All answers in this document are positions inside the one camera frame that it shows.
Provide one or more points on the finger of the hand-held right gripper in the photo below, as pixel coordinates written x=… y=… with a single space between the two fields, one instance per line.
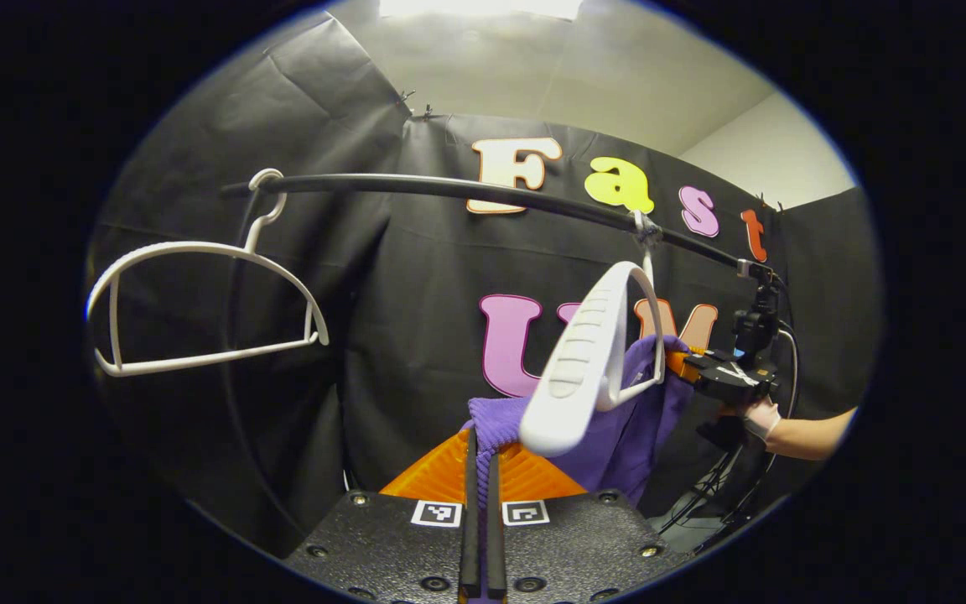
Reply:
x=684 y=365

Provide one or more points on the silver tape wrap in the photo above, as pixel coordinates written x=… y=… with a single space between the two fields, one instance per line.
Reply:
x=646 y=231

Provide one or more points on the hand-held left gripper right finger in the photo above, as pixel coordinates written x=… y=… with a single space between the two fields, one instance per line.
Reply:
x=493 y=537

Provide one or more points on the black clothes rack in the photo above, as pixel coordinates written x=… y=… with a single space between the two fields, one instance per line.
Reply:
x=407 y=184

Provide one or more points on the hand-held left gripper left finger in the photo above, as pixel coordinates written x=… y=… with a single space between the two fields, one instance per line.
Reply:
x=468 y=537

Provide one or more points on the purple knit garment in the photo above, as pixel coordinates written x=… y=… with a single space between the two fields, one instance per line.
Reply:
x=625 y=436

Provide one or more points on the white plastic hanger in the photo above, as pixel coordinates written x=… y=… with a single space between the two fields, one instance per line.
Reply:
x=575 y=369
x=198 y=248

